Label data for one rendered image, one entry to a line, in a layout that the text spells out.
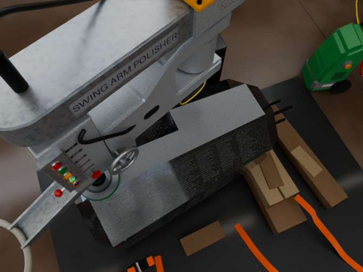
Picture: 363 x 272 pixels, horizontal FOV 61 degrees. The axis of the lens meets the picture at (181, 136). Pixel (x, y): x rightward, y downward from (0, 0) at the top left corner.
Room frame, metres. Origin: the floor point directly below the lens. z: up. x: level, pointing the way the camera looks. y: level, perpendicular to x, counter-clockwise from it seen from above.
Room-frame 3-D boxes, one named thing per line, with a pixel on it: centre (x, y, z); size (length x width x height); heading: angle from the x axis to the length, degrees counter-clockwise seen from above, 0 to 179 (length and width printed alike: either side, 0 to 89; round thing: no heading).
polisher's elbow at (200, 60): (0.91, -0.04, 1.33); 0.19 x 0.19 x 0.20
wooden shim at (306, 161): (0.82, -0.97, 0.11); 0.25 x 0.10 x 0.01; 38
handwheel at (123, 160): (0.44, 0.25, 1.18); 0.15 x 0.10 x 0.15; 135
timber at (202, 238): (0.24, -0.16, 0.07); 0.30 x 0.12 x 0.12; 117
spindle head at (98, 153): (0.50, 0.37, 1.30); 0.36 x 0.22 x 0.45; 135
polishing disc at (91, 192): (0.44, 0.42, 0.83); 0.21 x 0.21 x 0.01
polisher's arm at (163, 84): (0.71, 0.14, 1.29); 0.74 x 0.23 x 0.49; 135
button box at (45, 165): (0.31, 0.39, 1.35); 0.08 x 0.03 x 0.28; 135
